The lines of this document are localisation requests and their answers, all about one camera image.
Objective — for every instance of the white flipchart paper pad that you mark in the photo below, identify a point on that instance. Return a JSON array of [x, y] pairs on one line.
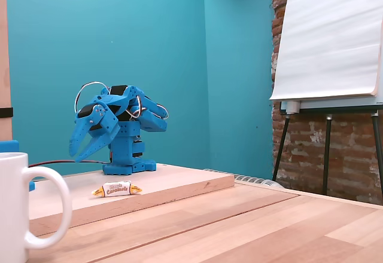
[[329, 36]]

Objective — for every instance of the white radiator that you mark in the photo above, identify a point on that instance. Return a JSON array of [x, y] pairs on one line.
[[269, 183]]

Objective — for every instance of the light wooden board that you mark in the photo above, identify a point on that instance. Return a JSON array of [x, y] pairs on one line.
[[179, 179]]

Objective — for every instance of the flipchart easel stand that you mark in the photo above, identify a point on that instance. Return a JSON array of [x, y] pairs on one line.
[[335, 106]]

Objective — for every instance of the white ceramic mug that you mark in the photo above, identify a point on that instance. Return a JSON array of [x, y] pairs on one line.
[[12, 200]]

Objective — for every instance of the white orange caramel sweet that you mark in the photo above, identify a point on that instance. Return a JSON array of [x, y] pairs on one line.
[[116, 189]]

